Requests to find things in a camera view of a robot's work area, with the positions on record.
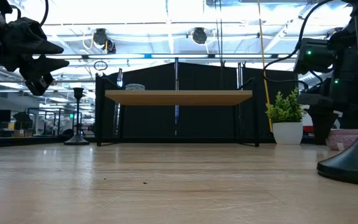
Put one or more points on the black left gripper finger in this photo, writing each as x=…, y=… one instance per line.
x=47, y=67
x=47, y=48

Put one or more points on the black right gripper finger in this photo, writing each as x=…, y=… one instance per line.
x=322, y=124

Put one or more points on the purple candle jar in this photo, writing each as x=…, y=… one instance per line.
x=342, y=138

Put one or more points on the black candlestick holder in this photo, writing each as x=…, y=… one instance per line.
x=77, y=140
x=353, y=165

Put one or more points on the white blue patterned candle jar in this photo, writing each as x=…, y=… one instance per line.
x=135, y=87

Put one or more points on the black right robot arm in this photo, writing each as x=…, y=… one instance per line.
x=314, y=56

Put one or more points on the red box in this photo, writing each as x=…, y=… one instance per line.
x=308, y=129

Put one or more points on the green plant white pot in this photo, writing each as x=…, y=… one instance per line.
x=287, y=132

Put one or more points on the black round lamp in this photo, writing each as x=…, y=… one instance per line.
x=199, y=35
x=101, y=37

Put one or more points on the black partition screen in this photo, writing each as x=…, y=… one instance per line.
x=197, y=77

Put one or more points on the wooden shelf riser black legs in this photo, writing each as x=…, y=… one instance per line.
x=179, y=97

